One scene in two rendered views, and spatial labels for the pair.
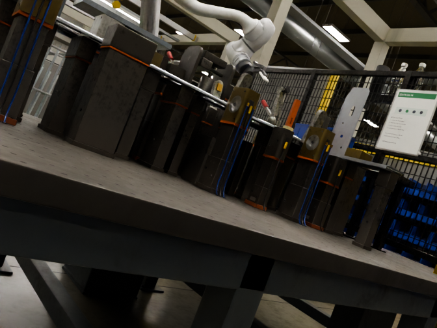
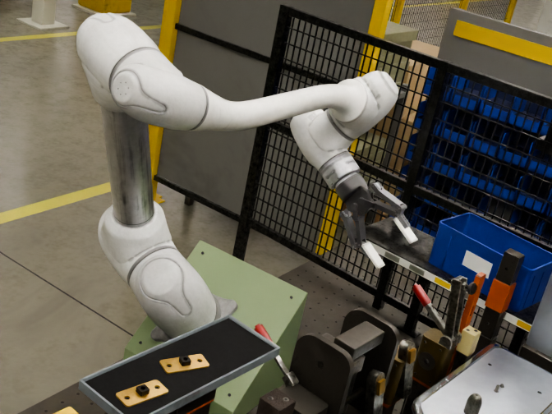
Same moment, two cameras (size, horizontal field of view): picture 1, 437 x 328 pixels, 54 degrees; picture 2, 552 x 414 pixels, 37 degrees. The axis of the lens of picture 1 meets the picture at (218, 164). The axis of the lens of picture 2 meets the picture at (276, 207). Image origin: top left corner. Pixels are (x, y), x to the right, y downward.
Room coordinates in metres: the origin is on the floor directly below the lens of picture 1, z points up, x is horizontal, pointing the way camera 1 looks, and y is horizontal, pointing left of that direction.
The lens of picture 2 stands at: (0.47, 0.84, 2.03)
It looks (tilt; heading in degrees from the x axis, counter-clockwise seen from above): 24 degrees down; 340
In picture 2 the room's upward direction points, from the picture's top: 12 degrees clockwise
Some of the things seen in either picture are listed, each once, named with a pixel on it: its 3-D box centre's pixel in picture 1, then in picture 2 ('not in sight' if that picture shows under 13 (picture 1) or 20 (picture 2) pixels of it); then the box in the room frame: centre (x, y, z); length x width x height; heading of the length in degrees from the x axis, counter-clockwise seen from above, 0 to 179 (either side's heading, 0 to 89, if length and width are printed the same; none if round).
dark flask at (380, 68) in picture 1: (378, 82); not in sight; (2.31, -0.64, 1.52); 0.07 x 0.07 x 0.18
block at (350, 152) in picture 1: (344, 191); not in sight; (1.81, -0.54, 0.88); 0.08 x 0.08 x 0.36; 35
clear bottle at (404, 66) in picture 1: (398, 82); not in sight; (2.21, -0.71, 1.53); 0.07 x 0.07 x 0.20
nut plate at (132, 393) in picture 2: not in sight; (142, 390); (1.56, 0.61, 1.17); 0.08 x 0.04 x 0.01; 117
